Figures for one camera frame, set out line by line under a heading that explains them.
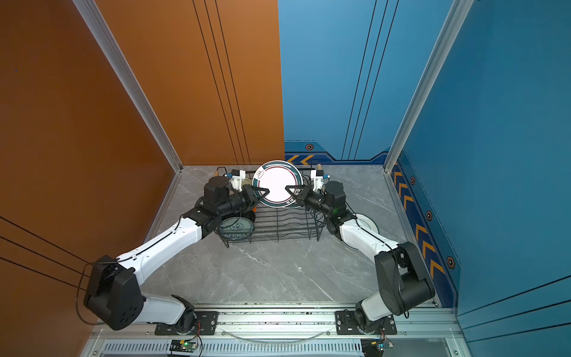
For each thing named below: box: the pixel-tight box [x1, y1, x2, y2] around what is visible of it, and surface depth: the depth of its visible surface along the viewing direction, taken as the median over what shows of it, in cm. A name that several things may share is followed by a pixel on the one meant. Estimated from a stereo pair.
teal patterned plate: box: [218, 216, 256, 239], surface depth 92 cm
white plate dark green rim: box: [252, 159, 305, 209], surface depth 81 cm
